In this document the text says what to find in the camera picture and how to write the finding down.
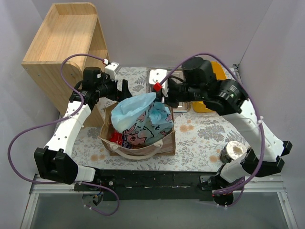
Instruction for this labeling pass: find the red cookie snack packet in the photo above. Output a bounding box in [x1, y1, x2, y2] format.
[109, 130, 124, 146]

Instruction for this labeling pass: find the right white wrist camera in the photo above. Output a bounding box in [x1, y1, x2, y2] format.
[148, 69, 168, 97]

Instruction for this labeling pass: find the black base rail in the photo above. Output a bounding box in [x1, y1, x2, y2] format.
[74, 169, 234, 206]

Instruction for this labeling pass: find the floral table mat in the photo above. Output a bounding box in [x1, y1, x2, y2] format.
[69, 66, 260, 171]

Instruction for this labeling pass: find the yellow plastic basket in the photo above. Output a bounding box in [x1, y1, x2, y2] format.
[192, 61, 227, 114]

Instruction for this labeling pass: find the brown paper tote bag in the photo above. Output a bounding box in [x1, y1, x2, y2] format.
[99, 103, 176, 160]

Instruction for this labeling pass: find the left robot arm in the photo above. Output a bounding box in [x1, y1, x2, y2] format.
[34, 62, 132, 191]

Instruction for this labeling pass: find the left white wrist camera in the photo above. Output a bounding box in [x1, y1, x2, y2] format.
[104, 62, 121, 82]

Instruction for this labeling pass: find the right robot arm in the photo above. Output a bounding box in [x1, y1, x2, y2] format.
[154, 57, 292, 194]

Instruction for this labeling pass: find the purple cable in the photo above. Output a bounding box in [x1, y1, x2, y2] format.
[161, 52, 265, 208]
[8, 53, 120, 217]

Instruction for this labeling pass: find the blue cartoon plastic bag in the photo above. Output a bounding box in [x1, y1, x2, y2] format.
[111, 92, 173, 144]

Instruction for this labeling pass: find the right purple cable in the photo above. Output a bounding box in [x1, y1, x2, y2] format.
[161, 52, 265, 208]

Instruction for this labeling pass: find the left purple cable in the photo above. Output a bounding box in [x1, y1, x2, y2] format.
[8, 53, 120, 217]

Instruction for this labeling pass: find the grey tape roll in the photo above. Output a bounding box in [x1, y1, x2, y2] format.
[220, 141, 247, 163]

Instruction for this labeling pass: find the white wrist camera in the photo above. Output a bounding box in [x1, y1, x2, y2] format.
[148, 69, 168, 97]
[104, 62, 121, 82]

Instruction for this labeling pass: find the metal tray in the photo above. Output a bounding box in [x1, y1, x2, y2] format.
[146, 68, 191, 113]

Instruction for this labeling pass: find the wooden shelf unit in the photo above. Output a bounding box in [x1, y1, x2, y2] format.
[21, 2, 109, 115]

